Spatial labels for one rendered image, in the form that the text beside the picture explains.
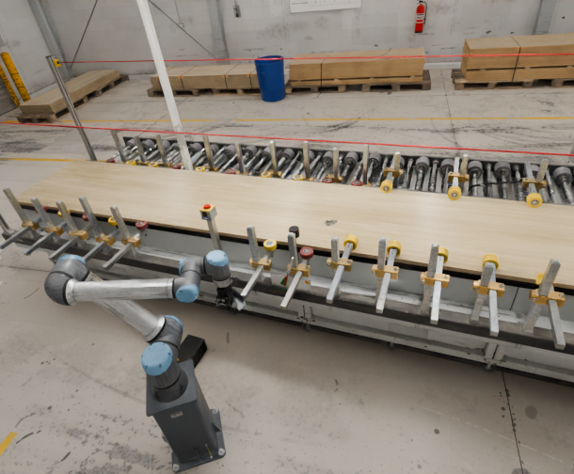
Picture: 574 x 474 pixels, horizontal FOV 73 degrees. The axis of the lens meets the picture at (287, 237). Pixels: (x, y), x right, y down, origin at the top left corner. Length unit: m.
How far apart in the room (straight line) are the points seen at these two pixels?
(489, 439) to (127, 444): 2.19
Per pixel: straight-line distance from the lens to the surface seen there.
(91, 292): 1.85
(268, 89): 7.68
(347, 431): 2.69
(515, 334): 2.37
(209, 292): 3.29
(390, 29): 8.91
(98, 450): 3.03
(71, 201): 3.62
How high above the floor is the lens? 2.42
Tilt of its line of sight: 37 degrees down
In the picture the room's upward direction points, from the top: 7 degrees counter-clockwise
